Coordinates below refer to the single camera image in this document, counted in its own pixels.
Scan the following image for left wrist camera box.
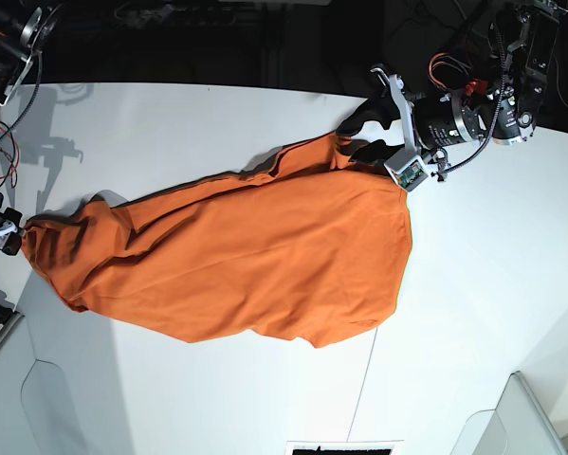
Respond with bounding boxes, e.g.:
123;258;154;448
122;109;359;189
384;148;429;192

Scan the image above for left clear acrylic panel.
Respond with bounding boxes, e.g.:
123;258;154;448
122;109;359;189
20;360;136;454

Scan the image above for orange t-shirt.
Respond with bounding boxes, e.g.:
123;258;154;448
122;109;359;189
22;134;412;348

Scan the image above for black white printed card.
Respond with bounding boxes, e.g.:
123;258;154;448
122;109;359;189
284;441;405;455

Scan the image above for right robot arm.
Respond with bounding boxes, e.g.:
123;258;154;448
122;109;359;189
0;0;63;256

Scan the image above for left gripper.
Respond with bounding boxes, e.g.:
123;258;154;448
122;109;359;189
335;65;495;165

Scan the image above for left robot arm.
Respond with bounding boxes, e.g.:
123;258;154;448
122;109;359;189
336;1;568;176

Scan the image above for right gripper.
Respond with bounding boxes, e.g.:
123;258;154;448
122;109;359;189
0;208;22;256

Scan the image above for right clear acrylic panel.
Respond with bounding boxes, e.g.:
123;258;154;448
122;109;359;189
451;372;567;455

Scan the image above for clear acrylic panel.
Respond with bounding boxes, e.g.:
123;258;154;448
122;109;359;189
451;372;567;455
20;360;136;454

